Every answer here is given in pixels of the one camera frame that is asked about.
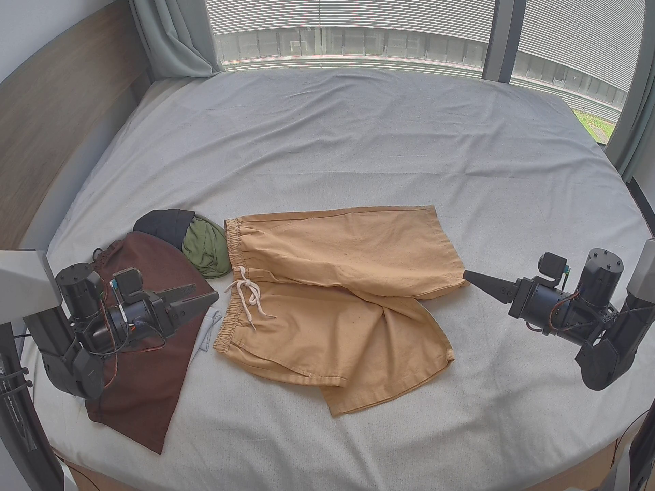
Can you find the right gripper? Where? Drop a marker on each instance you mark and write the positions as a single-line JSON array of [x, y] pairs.
[[537, 305]]

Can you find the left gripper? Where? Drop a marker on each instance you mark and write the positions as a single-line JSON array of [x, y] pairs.
[[148, 317]]

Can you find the tan shorts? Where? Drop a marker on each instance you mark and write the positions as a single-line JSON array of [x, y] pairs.
[[332, 299]]

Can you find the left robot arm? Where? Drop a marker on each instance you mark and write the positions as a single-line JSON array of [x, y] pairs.
[[30, 284]]

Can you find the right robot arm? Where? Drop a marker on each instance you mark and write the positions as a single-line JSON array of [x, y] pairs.
[[609, 356]]

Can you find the bed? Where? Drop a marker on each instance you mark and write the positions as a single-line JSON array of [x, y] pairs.
[[358, 146]]

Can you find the white garment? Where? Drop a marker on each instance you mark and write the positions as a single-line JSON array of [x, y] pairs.
[[207, 335]]

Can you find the green garment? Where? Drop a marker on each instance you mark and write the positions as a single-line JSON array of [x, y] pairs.
[[204, 248]]

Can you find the black garment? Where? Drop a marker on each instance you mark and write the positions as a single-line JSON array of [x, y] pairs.
[[161, 228]]

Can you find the dark brown shorts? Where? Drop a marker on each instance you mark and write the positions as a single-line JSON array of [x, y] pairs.
[[143, 402]]

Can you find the grey-green curtain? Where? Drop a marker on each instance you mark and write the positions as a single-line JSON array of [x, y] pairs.
[[163, 28], [634, 95]]

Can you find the window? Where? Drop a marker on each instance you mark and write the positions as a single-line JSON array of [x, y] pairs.
[[358, 8]]

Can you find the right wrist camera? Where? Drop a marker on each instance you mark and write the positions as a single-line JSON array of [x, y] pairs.
[[551, 266]]

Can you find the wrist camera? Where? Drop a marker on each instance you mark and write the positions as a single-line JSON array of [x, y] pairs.
[[551, 266], [128, 282]]

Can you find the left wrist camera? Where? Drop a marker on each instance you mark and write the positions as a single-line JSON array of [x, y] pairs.
[[128, 282]]

